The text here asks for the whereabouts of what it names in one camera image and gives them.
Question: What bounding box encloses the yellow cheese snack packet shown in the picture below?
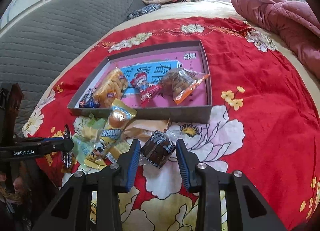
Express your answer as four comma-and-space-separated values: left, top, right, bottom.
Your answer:
106, 141, 130, 163

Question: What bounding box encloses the snickers bar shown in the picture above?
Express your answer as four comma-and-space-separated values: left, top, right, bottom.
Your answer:
62, 124, 73, 169

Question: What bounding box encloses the dark brown cake packet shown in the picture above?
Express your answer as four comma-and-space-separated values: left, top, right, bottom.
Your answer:
140, 130, 176, 168

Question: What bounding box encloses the yellow blue egg snack packet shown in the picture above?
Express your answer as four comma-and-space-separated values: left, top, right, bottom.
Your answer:
100, 99, 137, 149

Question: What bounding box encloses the blue oreo cookie packet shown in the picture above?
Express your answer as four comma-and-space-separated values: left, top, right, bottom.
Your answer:
79, 88, 100, 108

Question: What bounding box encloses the yellow rice cracker packet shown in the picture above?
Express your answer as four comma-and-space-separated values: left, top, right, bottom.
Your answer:
93, 68, 129, 108

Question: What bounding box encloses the red cow candy packet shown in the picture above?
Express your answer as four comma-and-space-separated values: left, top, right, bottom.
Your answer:
130, 72, 162, 108

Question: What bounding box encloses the orange clear pastry packet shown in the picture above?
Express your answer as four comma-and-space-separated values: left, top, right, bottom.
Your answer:
159, 68, 209, 105

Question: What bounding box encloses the green candy packet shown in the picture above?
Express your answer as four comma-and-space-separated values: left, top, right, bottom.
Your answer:
72, 114, 107, 169

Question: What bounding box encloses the beige bread packet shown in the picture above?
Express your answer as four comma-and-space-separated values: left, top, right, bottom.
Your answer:
124, 119, 170, 141

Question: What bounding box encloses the grey quilted headboard cover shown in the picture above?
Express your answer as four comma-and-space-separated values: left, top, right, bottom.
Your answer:
1, 0, 144, 133

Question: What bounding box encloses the red floral blanket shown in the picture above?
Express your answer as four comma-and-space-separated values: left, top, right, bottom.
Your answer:
22, 17, 319, 230

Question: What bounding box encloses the shallow pink cardboard box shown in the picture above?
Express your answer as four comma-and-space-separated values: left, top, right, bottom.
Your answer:
67, 40, 213, 123

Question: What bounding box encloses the dark blue patterned cloth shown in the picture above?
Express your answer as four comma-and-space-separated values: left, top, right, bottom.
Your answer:
126, 4, 161, 20

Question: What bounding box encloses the pink quilted duvet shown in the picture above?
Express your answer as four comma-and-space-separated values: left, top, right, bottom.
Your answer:
231, 0, 319, 78

